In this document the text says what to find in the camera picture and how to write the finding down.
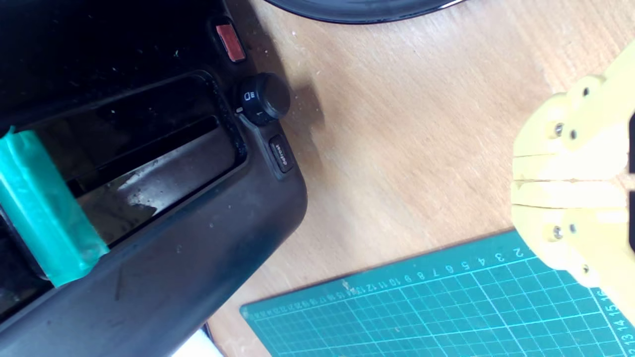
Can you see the green-taped toaster lever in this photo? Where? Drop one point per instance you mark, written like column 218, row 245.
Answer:
column 44, row 208

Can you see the black toaster dial knob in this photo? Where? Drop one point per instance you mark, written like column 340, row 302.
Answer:
column 265, row 99

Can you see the red toaster button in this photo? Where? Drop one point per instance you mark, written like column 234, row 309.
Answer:
column 230, row 42

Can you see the black two-slot toaster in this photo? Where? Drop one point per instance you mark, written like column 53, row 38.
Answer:
column 198, row 258

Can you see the green cutting mat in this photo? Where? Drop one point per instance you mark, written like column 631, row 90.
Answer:
column 421, row 317

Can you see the black plate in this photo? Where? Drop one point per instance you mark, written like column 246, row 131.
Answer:
column 357, row 10

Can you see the black defrost button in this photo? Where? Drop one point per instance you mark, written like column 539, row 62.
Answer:
column 281, row 154

